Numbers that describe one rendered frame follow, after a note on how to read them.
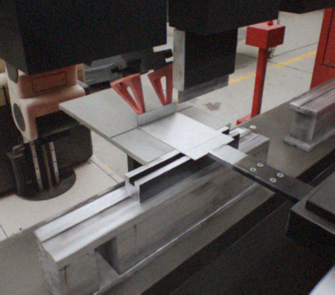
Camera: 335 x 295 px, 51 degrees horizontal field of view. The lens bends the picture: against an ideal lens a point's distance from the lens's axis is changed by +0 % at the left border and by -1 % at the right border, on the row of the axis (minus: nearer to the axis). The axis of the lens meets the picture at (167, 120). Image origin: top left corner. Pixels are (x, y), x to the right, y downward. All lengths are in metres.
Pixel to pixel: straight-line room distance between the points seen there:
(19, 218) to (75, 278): 1.15
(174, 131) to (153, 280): 0.22
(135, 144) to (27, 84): 0.77
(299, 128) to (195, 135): 0.32
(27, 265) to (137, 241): 0.16
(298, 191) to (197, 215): 0.17
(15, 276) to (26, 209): 1.08
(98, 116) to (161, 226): 0.23
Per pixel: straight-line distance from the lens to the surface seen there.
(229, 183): 0.57
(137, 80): 0.55
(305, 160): 0.77
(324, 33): 1.33
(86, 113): 0.63
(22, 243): 0.58
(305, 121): 0.79
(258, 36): 2.33
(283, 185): 0.45
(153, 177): 0.45
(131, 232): 0.46
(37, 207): 1.61
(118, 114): 0.62
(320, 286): 0.38
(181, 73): 0.44
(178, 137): 0.54
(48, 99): 1.25
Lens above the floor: 1.27
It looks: 27 degrees down
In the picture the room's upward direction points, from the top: straight up
